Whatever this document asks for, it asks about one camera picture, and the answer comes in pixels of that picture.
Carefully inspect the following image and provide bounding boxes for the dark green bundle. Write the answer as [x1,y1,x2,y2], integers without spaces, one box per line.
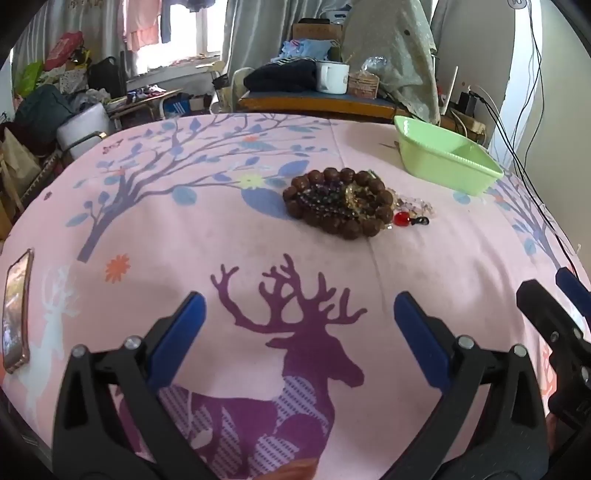
[13,84,75,145]

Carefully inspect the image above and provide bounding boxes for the green plastic basin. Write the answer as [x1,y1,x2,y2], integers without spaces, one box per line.
[393,115,505,196]

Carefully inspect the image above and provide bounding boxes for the white enamel mug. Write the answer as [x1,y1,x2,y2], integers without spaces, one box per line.
[315,61,351,96]

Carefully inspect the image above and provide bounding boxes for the red bag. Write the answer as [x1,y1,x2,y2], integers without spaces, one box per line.
[43,30,85,71]

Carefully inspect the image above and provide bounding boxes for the wicker basket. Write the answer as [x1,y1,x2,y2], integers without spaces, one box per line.
[347,71,380,99]

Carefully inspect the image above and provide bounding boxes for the beige plastic chair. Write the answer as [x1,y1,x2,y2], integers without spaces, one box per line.
[209,67,256,114]

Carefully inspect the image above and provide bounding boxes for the purple bead bracelet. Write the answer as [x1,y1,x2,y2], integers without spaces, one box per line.
[298,182,345,215]

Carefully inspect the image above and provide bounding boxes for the blue shoe box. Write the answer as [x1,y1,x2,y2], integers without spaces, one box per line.
[161,93,194,121]

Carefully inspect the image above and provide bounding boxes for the grey cloth cover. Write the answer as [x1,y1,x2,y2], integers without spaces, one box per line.
[341,0,440,126]

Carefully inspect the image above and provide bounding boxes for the pink hanging clothes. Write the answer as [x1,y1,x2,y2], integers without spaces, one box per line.
[121,0,163,52]

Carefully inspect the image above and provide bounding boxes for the low wooden table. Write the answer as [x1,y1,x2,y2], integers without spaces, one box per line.
[107,88,184,131]

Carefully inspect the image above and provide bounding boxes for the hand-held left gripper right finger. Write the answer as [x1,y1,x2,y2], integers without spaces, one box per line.
[393,291,551,480]

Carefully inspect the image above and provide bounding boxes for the blue clothes pile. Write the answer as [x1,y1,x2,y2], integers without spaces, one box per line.
[270,39,343,64]

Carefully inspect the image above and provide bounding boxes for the wooden desk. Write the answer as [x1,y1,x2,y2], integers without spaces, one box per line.
[235,89,419,124]

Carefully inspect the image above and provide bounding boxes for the clear crystal bracelet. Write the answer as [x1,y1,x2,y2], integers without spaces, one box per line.
[390,188,435,217]

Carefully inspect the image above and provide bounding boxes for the smartphone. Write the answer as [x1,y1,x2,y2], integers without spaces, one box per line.
[2,248,36,374]

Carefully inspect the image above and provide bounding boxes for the cardboard box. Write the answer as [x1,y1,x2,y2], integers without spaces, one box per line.
[291,18,345,44]

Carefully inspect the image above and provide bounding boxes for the clear plastic bag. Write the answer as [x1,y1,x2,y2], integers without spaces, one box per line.
[360,55,394,77]

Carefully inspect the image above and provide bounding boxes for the black bag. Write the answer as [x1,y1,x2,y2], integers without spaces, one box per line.
[87,56,129,100]

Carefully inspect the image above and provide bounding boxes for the brown wooden bead bracelet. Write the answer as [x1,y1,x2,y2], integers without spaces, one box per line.
[283,167,394,241]

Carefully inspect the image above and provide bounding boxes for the brown paper bag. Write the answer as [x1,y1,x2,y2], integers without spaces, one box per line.
[0,127,43,222]

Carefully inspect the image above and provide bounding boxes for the dark folded clothing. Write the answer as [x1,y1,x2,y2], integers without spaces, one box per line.
[243,60,319,93]

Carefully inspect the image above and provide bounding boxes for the pink printed blanket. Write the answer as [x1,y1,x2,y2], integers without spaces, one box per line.
[0,112,591,480]

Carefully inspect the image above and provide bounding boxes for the white storage bin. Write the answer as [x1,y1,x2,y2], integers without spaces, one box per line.
[56,102,114,158]

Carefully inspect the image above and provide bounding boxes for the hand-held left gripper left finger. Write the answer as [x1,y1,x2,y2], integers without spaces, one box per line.
[52,291,208,480]

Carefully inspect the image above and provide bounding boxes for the black power adapter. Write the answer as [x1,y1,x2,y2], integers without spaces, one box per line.
[458,90,485,117]

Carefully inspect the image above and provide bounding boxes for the red bead pendant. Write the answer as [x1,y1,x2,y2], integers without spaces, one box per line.
[394,211,430,229]

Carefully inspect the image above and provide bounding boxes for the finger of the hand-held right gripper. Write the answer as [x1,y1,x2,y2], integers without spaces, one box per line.
[555,267,591,320]
[516,279,591,431]

